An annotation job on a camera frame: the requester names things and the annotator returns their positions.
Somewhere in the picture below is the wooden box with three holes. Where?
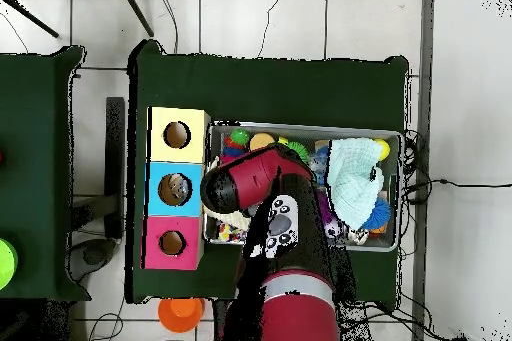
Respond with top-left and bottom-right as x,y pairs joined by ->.
140,106 -> 212,271

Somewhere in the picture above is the shallow mesh bin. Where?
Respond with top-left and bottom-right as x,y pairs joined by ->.
201,118 -> 404,254

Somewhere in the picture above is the multicolour spiky caterpillar toy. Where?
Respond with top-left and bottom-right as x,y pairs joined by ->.
220,127 -> 252,159

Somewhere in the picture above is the colourful candy packet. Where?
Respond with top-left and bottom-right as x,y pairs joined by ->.
217,222 -> 247,243

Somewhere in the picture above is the dark green table cloth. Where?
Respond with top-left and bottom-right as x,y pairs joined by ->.
125,39 -> 410,304
0,45 -> 91,304

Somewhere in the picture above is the mint green cloth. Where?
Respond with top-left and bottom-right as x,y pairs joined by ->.
324,137 -> 386,230

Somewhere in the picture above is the yellow ball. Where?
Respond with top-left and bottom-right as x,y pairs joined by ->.
374,138 -> 392,162

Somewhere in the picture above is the blue spiky ball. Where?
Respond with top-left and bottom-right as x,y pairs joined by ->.
361,196 -> 392,231

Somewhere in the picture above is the orange plastic bucket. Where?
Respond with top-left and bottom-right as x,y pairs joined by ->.
157,297 -> 206,334

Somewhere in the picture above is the grey foot pedal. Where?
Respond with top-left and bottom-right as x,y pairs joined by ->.
67,237 -> 118,283

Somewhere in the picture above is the black tripod stand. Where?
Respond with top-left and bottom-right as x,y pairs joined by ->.
0,0 -> 155,38

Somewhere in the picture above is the lime green bowl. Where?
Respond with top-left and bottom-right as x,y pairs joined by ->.
0,237 -> 19,291

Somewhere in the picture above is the black cable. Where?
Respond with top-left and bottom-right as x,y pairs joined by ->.
403,177 -> 512,194

